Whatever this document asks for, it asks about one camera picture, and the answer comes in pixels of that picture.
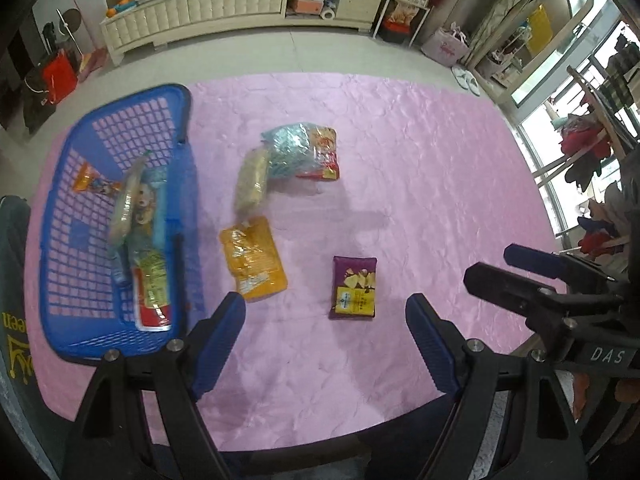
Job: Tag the dark backpack on floor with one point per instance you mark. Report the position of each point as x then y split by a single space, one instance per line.
37 108

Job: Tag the purple chip packet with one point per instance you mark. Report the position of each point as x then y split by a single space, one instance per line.
354 287

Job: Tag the pink tote bag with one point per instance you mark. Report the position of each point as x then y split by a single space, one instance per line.
446 46

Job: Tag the white tv cabinet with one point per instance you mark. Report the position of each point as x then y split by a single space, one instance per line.
161 22

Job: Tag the blue plastic basket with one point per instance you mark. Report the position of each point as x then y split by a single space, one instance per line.
119 267

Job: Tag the light blue clear snack bag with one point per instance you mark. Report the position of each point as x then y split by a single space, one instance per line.
291 150

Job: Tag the clear wafer cracker pack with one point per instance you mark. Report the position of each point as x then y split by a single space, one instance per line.
252 185

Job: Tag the orange yellow snack pouch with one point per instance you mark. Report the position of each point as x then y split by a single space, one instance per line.
253 259

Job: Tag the red peanut snack bag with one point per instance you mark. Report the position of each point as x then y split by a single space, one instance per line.
323 141

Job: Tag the green cracker pack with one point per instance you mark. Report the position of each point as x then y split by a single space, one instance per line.
121 221

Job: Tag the clothes drying rack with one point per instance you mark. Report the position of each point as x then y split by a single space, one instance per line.
589 140

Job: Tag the red yellow tofu snack pouch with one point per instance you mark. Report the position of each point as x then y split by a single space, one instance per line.
151 294

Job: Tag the red shopping bag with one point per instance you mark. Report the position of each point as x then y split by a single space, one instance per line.
59 76

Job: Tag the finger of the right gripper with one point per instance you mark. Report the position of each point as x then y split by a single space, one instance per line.
510 291
534 261

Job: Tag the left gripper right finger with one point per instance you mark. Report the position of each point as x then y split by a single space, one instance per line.
537 439

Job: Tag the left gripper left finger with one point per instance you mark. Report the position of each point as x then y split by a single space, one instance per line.
110 437

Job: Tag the blue cartoon cake pack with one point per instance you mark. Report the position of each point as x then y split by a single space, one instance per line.
148 225

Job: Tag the orange snack stick pack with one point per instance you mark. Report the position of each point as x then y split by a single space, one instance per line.
89 180

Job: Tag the oranges on plate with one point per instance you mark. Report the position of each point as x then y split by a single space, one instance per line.
120 7

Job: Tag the white slippers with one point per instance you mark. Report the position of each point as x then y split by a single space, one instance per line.
466 80

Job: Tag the pink quilted tablecloth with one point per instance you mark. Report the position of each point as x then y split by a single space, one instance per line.
431 182

